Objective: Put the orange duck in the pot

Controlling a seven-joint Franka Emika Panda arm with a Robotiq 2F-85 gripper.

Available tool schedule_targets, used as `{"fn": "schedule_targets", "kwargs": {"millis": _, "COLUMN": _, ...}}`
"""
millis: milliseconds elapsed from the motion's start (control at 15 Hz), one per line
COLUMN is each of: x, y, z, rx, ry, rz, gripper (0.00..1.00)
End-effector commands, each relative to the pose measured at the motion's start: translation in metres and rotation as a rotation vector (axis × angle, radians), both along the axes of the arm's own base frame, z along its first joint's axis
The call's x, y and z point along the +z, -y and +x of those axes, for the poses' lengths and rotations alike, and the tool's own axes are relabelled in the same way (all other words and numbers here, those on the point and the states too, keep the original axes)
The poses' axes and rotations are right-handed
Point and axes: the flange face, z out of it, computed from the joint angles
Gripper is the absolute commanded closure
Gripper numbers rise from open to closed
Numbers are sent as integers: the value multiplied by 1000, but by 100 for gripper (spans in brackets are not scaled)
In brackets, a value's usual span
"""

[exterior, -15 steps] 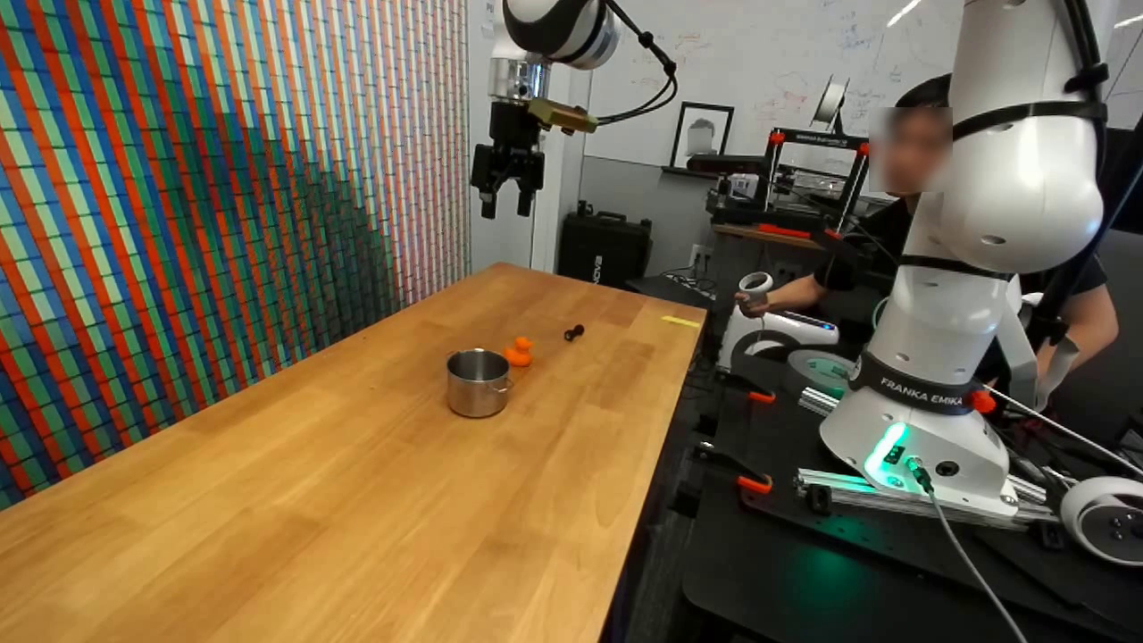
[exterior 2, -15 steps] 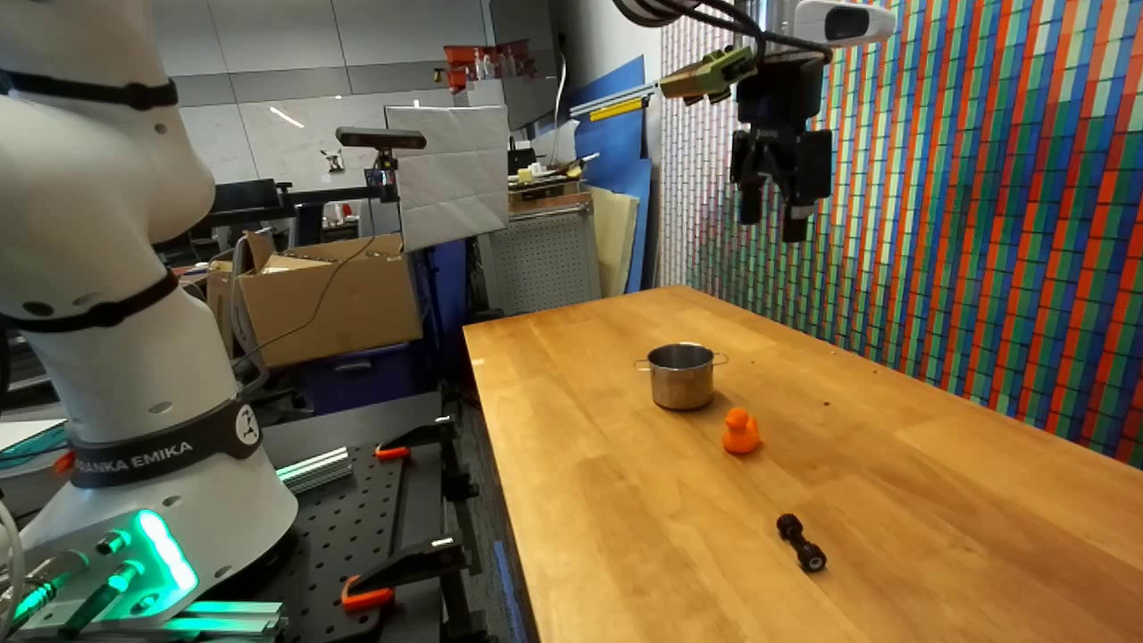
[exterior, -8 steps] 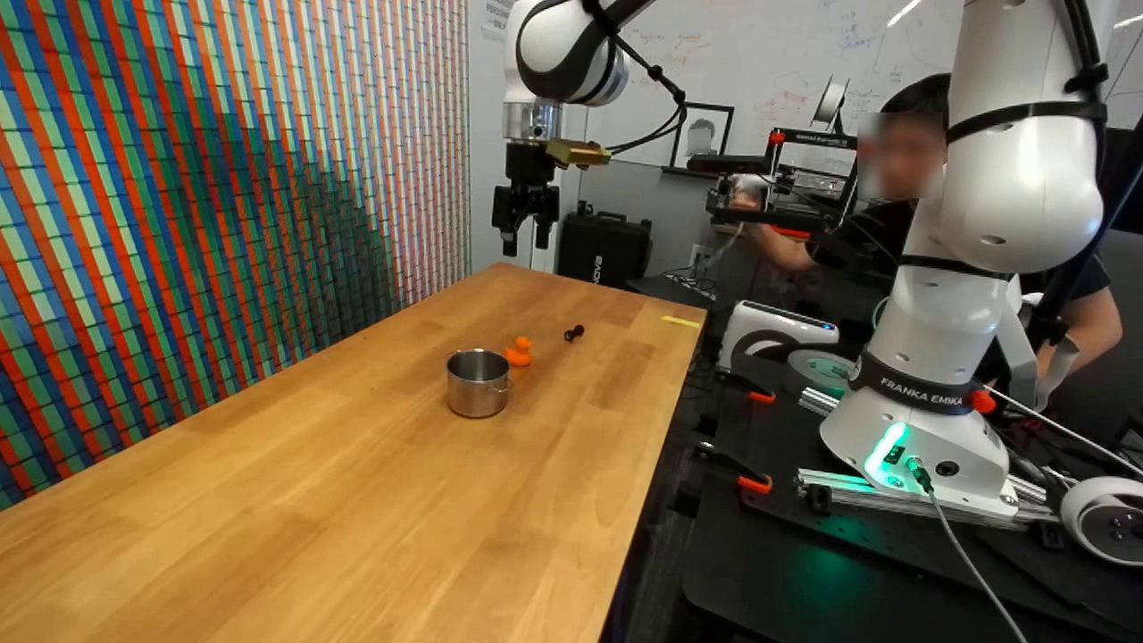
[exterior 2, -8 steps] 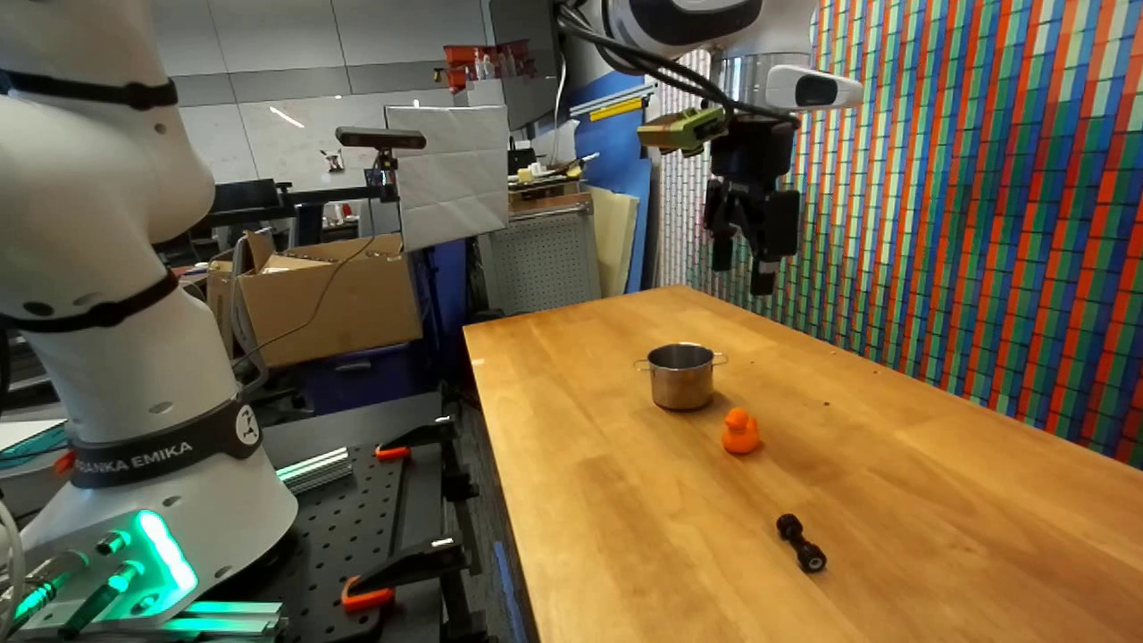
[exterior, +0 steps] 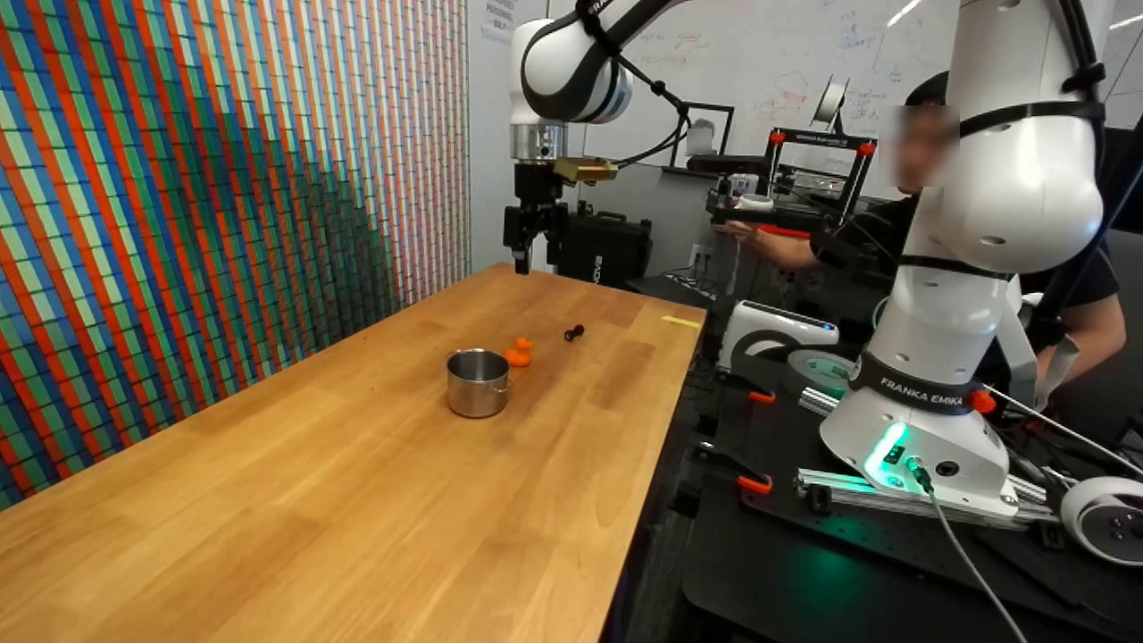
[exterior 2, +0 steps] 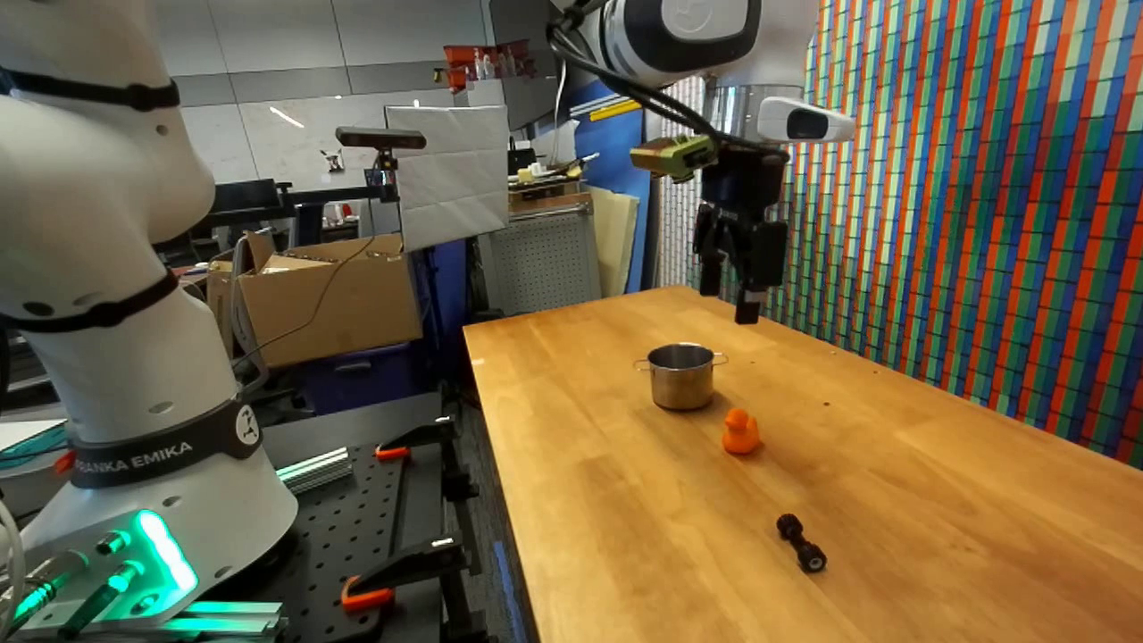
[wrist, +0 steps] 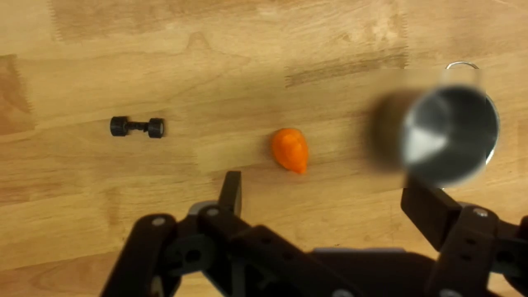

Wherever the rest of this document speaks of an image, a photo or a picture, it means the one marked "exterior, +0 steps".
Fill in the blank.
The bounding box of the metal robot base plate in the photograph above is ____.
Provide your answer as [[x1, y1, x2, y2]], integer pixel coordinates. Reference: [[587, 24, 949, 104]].
[[793, 466, 1076, 533]]

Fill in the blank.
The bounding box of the white round device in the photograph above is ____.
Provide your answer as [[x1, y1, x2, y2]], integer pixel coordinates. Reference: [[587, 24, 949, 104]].
[[1057, 473, 1143, 572]]

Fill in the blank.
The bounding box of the black equipment case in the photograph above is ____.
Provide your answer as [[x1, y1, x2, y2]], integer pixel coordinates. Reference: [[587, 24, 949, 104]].
[[553, 205, 658, 291]]

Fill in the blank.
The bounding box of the person's forearm with wristband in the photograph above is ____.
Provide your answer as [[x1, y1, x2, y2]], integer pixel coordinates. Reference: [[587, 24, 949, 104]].
[[1034, 291, 1128, 411]]

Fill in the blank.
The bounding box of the framed portrait picture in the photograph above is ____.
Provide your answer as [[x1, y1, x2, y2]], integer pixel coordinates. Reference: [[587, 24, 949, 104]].
[[670, 100, 741, 174]]

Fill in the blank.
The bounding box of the white power cable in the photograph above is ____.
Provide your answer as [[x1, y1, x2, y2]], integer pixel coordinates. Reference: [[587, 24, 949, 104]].
[[911, 466, 1034, 643]]

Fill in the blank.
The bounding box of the black orange clamp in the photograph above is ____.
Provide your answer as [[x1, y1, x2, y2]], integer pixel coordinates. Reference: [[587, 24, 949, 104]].
[[713, 370, 783, 411], [693, 441, 779, 505]]

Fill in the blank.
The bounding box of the black red frame machine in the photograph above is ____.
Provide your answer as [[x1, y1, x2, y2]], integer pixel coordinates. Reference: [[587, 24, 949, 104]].
[[761, 126, 877, 233]]

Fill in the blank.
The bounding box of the white grey controller box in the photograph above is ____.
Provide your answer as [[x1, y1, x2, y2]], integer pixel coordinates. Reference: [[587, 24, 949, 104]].
[[713, 295, 842, 379]]

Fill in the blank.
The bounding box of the person's bare forearm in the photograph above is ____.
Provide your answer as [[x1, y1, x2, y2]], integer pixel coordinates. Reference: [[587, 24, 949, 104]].
[[741, 220, 828, 276]]

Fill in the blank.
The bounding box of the black robot cart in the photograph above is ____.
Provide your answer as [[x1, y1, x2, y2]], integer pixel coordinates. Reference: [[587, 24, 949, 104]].
[[618, 271, 1143, 643]]

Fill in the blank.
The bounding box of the small steel pot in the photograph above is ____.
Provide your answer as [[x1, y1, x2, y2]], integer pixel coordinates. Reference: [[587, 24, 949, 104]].
[[445, 342, 514, 420]]

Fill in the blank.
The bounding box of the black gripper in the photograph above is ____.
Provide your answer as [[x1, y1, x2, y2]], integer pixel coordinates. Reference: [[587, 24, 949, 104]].
[[502, 161, 576, 279]]

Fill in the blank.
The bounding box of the thin white rod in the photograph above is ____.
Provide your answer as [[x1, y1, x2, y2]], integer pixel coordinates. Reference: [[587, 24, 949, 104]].
[[977, 379, 1143, 482]]

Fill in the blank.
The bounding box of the person in dark shirt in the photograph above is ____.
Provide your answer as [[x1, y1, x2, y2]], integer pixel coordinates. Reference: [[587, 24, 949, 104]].
[[813, 68, 1128, 414]]

